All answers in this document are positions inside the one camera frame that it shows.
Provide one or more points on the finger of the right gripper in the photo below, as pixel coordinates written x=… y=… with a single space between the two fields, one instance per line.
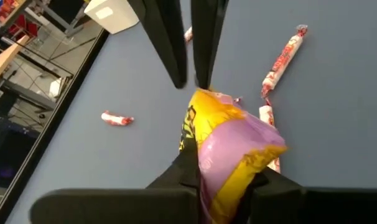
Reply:
x=163 y=31
x=207 y=31

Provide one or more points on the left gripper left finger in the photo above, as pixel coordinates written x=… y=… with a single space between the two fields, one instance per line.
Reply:
x=114 y=207

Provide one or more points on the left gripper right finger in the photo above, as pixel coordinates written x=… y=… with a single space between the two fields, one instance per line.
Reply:
x=316 y=207

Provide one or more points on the yellow Sour Patch candy packet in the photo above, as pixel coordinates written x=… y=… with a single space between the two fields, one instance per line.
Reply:
x=235 y=146

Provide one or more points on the white plastic bin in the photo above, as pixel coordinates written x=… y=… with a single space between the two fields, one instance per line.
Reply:
x=110 y=15

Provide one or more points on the long wooden desk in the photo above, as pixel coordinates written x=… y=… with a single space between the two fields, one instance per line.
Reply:
x=5 y=62

